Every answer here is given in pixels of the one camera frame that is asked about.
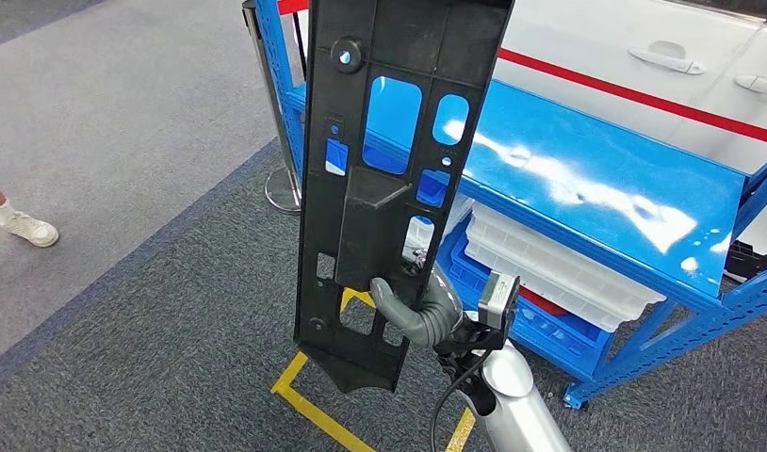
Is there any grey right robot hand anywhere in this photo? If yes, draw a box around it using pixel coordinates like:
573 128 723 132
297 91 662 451
368 249 465 349

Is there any black plastic panel part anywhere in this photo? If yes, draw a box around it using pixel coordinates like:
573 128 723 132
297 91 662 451
292 0 515 396

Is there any blue metal shelf rack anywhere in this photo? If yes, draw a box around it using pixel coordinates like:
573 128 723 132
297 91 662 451
253 0 767 412

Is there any red item in crate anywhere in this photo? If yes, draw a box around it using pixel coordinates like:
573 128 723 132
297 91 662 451
517 286 569 317

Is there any blue plastic crate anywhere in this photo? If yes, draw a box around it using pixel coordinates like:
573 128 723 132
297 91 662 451
436 215 615 383

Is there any red barrier belt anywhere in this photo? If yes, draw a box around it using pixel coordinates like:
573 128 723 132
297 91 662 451
277 0 767 148

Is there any black plastic crate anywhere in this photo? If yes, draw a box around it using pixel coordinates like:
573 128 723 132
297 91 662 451
723 239 767 283

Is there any white car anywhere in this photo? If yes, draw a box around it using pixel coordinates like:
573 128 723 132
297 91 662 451
289 0 767 266

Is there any person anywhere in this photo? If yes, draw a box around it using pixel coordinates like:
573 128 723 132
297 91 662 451
0 168 60 291

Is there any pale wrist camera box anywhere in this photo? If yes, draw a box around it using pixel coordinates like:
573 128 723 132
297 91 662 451
477 271 522 331

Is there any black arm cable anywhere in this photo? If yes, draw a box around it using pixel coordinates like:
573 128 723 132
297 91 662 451
430 352 494 452

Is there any chrome stanchion post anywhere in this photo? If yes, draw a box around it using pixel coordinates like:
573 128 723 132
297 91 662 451
241 0 304 216

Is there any white car door handle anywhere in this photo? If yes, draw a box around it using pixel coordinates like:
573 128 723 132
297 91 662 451
734 72 767 100
628 40 706 76

